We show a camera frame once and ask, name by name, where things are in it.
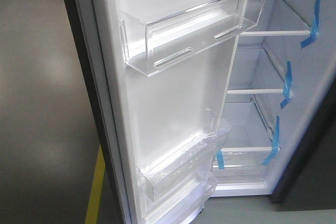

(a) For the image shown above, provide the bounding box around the clear middle door bin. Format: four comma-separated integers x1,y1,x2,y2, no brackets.
137,108,231,202

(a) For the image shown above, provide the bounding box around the clear lower door bin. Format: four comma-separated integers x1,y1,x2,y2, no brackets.
139,166,217,223

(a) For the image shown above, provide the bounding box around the clear door bin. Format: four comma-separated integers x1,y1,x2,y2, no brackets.
119,0,265,77
139,166,217,223
137,108,231,202

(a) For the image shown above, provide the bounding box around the blue tape strip middle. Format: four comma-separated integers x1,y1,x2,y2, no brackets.
280,61,293,109

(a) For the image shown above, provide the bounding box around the blue tape strip left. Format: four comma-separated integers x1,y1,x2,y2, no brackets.
216,150,225,169

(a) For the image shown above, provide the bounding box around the glass fridge shelf upper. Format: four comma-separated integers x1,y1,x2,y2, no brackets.
241,0,311,37

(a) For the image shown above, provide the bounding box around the blue tape strip lower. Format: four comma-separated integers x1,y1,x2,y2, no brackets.
262,116,280,166

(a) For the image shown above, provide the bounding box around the clear crisper drawer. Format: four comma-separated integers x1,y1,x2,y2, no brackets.
212,98,280,180

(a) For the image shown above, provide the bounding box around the fridge body white interior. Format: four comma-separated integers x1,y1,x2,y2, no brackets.
214,0,335,197

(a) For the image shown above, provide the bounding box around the clear upper door bin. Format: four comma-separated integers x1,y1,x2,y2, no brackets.
119,0,265,77

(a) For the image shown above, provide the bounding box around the blue tape strip top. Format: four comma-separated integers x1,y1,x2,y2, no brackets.
300,0,321,49

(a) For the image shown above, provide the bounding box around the glass fridge shelf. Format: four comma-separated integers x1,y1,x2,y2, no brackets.
228,48,287,95
241,0,311,37

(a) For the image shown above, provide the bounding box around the glass fridge shelf middle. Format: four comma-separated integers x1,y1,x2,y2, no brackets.
228,48,287,95

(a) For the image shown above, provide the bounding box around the blue tape strip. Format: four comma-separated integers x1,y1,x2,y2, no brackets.
300,0,321,49
280,61,293,109
262,116,280,166
216,150,225,169

